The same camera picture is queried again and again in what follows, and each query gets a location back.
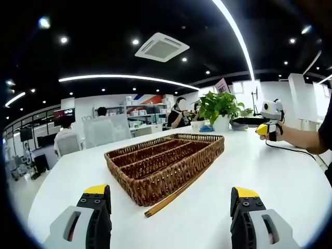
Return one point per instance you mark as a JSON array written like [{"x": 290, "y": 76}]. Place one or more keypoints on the white ceiling air vent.
[{"x": 162, "y": 48}]

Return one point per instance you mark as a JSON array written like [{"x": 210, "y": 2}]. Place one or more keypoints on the person's right hand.
[{"x": 267, "y": 137}]

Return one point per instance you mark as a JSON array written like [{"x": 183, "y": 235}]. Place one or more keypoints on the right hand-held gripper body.
[{"x": 273, "y": 110}]

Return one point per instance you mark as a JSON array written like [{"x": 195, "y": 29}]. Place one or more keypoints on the potted green plant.
[{"x": 218, "y": 106}]

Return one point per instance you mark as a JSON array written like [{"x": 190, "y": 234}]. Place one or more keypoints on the small potted plant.
[{"x": 248, "y": 112}]

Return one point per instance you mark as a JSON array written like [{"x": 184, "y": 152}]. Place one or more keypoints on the white chair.
[{"x": 68, "y": 146}]

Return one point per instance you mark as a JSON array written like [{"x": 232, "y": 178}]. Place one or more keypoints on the long ceiling light strip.
[
  {"x": 238, "y": 33},
  {"x": 15, "y": 98},
  {"x": 116, "y": 76}
]

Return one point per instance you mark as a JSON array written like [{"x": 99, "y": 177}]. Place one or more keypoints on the brown wicker storage slots tray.
[{"x": 166, "y": 166}]

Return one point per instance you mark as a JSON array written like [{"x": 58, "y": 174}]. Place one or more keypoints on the group of ceiling spotlights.
[{"x": 135, "y": 41}]

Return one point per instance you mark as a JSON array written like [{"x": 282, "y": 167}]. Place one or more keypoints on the black screen on stand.
[{"x": 26, "y": 134}]

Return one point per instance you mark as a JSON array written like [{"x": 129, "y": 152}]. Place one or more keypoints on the blue packet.
[{"x": 207, "y": 127}]

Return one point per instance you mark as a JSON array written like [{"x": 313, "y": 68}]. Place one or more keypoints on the dark grey object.
[{"x": 238, "y": 127}]

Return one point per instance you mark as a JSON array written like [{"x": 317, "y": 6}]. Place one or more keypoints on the black tripod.
[{"x": 256, "y": 96}]

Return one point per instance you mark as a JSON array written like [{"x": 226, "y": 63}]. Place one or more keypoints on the dark wall screen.
[{"x": 64, "y": 115}]

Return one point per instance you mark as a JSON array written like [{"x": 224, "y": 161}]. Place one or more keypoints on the white monitor back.
[{"x": 103, "y": 129}]

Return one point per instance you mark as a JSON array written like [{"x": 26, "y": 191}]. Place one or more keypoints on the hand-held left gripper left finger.
[{"x": 98, "y": 225}]

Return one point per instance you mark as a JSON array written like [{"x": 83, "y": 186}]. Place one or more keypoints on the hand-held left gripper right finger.
[{"x": 241, "y": 228}]

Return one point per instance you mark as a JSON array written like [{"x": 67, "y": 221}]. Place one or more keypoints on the small white box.
[{"x": 196, "y": 125}]

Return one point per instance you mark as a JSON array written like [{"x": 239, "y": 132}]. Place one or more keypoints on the pink wall poster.
[{"x": 222, "y": 85}]

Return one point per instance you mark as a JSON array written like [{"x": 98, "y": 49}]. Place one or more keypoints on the white storage shelf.
[{"x": 145, "y": 112}]

